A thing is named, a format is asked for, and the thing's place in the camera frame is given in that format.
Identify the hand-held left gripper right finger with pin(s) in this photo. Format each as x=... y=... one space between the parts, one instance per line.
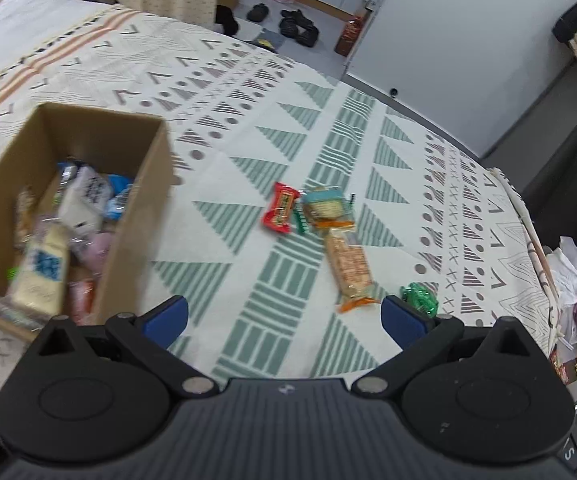
x=403 y=320

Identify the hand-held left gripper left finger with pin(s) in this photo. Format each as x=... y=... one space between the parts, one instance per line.
x=166 y=317

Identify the purple snack packet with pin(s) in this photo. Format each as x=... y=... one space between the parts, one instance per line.
x=96 y=252

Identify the brown cardboard box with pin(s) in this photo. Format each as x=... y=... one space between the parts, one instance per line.
x=133 y=210

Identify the white fruit print snack packet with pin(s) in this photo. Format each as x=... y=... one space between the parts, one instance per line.
x=86 y=197

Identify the green foil candy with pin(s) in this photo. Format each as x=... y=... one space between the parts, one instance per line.
x=420 y=299

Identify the long orange cracker packet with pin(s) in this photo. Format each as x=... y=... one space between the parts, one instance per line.
x=351 y=267

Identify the small black object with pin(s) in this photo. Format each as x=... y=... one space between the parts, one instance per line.
x=351 y=199

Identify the white packet with blue print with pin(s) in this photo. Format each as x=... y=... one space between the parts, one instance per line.
x=41 y=270

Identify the teal cracker packet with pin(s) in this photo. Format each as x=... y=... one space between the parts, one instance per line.
x=328 y=207

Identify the green striped candy stick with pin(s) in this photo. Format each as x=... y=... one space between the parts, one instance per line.
x=301 y=222

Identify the flat clear snack packet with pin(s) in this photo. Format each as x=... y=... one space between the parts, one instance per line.
x=13 y=312

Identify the red snack packet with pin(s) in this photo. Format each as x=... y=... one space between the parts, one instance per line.
x=281 y=207

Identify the pile of clothes at right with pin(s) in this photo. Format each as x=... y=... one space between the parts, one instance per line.
x=565 y=280

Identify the clear biscuit packet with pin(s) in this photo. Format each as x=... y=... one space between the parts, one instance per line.
x=25 y=217

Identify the patterned printed blanket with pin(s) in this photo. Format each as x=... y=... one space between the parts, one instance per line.
x=268 y=125

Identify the dark grey furniture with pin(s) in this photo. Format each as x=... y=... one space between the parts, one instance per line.
x=563 y=170

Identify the white cabinet door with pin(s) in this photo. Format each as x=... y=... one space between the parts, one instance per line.
x=463 y=40

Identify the black slipper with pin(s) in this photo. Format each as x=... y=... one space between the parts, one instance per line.
x=291 y=14
x=309 y=36
x=291 y=26
x=258 y=12

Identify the black cloth item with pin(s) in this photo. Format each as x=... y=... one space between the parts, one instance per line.
x=226 y=20

